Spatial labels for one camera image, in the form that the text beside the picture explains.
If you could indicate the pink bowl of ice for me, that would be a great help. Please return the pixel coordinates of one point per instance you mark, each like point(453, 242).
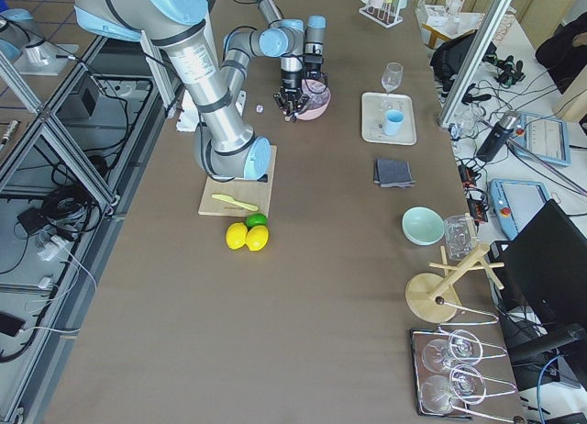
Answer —
point(319, 98)

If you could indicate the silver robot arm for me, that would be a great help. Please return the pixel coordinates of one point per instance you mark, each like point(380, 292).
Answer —
point(293, 11)
point(226, 147)

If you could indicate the light blue cup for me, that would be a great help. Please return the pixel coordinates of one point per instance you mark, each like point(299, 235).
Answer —
point(393, 120)

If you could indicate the wooden cup tree stand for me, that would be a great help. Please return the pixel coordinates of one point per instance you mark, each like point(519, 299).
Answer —
point(433, 298)

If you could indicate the clear wine glass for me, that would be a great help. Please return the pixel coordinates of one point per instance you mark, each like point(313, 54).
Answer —
point(390, 80)

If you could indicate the white dish rack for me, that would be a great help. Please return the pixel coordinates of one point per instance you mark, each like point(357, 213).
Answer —
point(386, 13)

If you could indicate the cream serving tray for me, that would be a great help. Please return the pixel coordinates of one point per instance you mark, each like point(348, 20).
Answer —
point(372, 116)

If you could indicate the bamboo cutting board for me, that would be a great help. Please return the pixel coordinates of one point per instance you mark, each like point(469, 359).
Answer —
point(257, 193)

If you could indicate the yellow plastic knife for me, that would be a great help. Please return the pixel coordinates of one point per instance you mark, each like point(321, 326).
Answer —
point(232, 201)

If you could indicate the grey folded cloth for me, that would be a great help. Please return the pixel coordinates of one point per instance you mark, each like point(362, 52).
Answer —
point(392, 173)

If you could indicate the green lime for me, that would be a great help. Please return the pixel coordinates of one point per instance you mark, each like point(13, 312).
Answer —
point(256, 219)

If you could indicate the yellow lemon right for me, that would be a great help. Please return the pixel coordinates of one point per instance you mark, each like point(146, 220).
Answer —
point(257, 238)

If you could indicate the yellow lemon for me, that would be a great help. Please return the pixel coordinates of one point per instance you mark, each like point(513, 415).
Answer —
point(236, 235)
point(257, 238)

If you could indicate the yellow lemon left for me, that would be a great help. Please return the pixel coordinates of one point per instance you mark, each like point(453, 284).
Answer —
point(236, 235)

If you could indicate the mint green bowl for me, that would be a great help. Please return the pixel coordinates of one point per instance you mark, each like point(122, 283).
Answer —
point(422, 226)

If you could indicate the glass jar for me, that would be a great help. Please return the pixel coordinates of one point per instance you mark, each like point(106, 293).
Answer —
point(458, 238)

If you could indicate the blue teach pendant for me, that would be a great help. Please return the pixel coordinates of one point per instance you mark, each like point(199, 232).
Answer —
point(515, 202)

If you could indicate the hanging wine glass upper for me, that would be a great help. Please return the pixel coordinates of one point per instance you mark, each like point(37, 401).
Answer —
point(450, 349)

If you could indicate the hanging wine glass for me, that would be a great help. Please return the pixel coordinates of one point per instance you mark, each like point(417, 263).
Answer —
point(442, 394)
point(450, 349)

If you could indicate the black monitor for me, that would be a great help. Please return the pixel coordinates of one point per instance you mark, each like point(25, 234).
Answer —
point(547, 262)

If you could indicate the black glass holder tray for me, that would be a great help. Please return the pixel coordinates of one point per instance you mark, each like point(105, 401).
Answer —
point(418, 339)

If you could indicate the hanging wine glass lower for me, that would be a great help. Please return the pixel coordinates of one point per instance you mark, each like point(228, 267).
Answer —
point(442, 394)

